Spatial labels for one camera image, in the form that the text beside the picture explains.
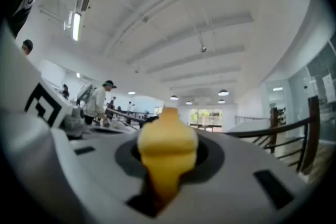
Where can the long dark table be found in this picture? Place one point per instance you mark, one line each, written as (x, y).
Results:
(131, 115)

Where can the glass entrance door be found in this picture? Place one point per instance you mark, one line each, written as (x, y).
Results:
(206, 119)

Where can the long ceiling tube light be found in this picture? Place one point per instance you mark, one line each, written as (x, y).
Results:
(76, 26)

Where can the dark wooden stair railing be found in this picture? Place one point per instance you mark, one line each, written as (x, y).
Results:
(313, 128)

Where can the person's black printed shirt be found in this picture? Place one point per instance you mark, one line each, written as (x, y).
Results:
(25, 5)

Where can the glass partition wall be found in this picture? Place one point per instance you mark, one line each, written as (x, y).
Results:
(319, 91)

